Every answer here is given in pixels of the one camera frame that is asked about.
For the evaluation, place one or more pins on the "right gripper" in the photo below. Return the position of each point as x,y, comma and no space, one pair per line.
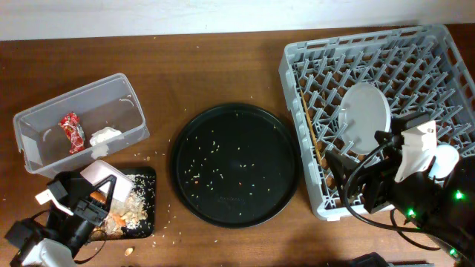
380,176

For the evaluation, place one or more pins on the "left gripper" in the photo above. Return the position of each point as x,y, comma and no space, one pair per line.
84,200

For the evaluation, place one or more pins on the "pink bowl with food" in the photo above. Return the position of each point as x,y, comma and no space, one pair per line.
101,173

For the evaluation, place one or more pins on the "white tissue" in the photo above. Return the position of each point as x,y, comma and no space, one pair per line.
98,140

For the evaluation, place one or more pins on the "red snack wrapper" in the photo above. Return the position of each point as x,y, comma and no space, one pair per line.
74,132

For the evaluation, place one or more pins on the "pale blue plate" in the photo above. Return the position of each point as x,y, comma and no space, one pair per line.
365,110

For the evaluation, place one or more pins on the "wooden chopstick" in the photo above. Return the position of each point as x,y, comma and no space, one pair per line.
312,133

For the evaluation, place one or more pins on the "light blue cup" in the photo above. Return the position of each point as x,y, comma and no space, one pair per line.
446,158

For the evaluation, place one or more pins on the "orange carrot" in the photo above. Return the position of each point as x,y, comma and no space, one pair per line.
114,217

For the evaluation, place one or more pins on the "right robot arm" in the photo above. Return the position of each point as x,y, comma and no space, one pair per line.
445,213

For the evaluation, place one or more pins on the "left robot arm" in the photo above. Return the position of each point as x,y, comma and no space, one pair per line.
53,237

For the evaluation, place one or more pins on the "grey dishwasher rack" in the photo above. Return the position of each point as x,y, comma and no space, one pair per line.
416,68

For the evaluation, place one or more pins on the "black rectangular tray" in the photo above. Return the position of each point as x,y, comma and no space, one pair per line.
102,202

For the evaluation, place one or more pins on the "food scraps and rice pile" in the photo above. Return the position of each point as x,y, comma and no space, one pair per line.
137,211

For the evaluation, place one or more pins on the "clear plastic bin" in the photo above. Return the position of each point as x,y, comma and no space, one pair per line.
109,102

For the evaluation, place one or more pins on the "peanut on table front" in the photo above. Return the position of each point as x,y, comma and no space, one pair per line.
128,251

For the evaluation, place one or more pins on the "round black serving tray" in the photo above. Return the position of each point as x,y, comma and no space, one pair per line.
235,165

